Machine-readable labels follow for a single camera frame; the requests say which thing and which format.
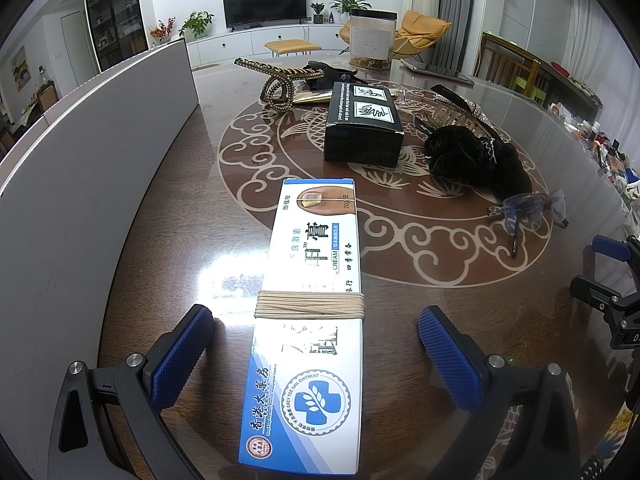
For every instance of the green potted plant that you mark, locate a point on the green potted plant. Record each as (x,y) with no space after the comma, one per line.
(345,7)
(197,25)

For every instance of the dark bookshelf cabinet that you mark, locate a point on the dark bookshelf cabinet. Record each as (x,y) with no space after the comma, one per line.
(116,30)

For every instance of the grey laptop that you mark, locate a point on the grey laptop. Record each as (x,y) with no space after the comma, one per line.
(435,71)

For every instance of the white tv cabinet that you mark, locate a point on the white tv cabinet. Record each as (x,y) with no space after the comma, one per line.
(249,43)

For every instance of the black feather hair clip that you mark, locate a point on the black feather hair clip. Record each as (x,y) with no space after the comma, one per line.
(330,75)

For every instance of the blue framed eyeglasses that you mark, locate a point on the blue framed eyeglasses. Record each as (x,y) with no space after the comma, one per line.
(529,208)

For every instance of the green potted plant right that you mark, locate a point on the green potted plant right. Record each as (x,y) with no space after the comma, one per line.
(345,7)

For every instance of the blue white ointment box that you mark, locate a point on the blue white ointment box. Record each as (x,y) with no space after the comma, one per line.
(303,392)

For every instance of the small potted plant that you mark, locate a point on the small potted plant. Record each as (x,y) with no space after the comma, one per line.
(317,12)

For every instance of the large white cardboard box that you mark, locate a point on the large white cardboard box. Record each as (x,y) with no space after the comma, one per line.
(70,189)

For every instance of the wooden dining chair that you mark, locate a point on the wooden dining chair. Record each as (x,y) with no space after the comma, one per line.
(503,62)

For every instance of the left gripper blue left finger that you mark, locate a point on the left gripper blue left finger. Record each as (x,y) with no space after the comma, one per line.
(84,443)

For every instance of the silver sequin bow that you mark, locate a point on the silver sequin bow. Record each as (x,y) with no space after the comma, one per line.
(451,109)

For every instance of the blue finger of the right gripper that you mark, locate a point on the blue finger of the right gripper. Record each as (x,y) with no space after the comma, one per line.
(596,295)
(620,250)

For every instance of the clutter of small items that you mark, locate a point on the clutter of small items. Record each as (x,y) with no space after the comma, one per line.
(611,162)

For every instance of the red flower vase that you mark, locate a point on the red flower vase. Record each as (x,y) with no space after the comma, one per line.
(162,32)

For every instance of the black television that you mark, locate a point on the black television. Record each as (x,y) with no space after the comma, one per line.
(239,13)

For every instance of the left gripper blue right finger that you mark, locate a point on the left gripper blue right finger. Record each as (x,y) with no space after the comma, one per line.
(544,443)

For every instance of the black printed box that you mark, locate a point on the black printed box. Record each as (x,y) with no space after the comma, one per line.
(363,126)

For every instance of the green potted plant left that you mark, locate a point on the green potted plant left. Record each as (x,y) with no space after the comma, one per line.
(197,25)

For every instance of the grey curtain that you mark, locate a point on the grey curtain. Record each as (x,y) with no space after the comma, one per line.
(449,49)

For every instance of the orange lounge chair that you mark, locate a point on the orange lounge chair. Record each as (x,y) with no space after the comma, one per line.
(416,33)

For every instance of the orange side table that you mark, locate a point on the orange side table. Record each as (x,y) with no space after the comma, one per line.
(291,46)

